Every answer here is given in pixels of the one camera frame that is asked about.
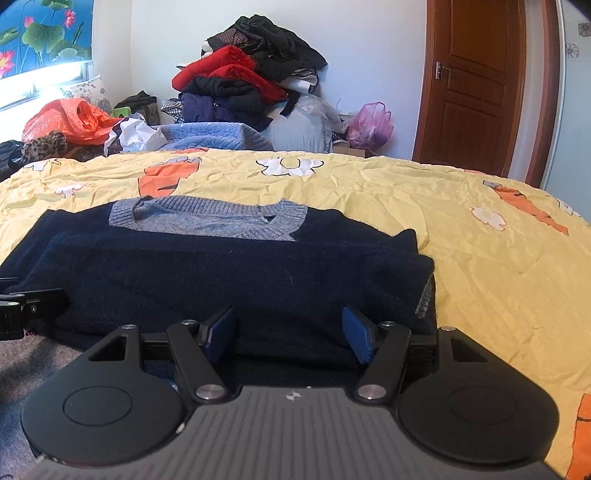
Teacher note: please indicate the white cloth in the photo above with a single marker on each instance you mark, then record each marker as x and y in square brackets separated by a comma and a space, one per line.
[300, 87]

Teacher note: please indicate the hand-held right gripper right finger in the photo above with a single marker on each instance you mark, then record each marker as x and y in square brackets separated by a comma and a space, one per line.
[360, 337]

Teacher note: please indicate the black bag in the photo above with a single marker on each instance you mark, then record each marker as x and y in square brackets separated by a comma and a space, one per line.
[138, 104]

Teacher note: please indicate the cardboard box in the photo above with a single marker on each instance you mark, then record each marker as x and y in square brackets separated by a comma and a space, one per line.
[348, 148]

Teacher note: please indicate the clear plastic bag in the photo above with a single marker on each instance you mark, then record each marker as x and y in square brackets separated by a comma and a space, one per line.
[318, 110]

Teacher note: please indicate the lotus wall poster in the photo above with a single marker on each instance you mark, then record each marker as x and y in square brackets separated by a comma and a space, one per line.
[41, 32]

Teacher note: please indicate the yellow printed bed blanket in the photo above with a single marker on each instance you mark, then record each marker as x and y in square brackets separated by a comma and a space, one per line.
[461, 230]

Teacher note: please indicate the leopard print cloth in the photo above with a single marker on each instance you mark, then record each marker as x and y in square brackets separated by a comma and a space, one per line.
[44, 145]

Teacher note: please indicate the white flower-patterned wardrobe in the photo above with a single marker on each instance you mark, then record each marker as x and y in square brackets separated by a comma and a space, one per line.
[575, 115]

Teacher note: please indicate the white crumpled plastic sheet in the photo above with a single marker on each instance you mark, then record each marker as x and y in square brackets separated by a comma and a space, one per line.
[136, 136]

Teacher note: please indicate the light blue knit sweater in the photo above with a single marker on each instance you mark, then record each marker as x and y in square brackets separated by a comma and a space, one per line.
[207, 136]

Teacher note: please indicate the brown wooden door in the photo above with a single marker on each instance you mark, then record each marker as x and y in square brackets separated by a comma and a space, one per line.
[480, 83]

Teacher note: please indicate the window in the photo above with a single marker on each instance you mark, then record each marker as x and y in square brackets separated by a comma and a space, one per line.
[27, 87]

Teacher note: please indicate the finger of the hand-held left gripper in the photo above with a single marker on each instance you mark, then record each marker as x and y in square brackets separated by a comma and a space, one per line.
[37, 307]

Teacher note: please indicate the pink plastic bag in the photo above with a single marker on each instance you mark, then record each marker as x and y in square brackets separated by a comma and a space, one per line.
[369, 127]

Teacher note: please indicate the red garment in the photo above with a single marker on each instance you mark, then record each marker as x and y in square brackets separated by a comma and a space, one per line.
[231, 69]

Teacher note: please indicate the navy and grey knit sweater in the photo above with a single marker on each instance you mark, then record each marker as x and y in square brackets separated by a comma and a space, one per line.
[231, 277]

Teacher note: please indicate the black garment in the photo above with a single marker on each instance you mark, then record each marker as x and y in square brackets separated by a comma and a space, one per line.
[281, 46]

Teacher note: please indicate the dark cloth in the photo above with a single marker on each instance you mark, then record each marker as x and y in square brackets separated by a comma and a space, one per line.
[9, 159]

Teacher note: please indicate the checkered cloth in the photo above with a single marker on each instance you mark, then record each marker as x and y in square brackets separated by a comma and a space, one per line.
[171, 110]

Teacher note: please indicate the floral pillow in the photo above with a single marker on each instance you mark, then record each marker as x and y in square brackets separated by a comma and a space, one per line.
[92, 94]

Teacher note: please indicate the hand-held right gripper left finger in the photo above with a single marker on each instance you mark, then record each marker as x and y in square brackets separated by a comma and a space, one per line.
[220, 334]

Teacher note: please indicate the pale grey pillow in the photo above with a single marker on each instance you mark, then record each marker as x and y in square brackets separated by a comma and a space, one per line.
[295, 134]

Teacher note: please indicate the orange plastic bag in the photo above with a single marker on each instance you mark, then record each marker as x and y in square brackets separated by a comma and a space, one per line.
[60, 117]

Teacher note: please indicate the dark navy jacket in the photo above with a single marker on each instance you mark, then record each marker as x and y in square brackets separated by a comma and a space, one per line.
[226, 101]

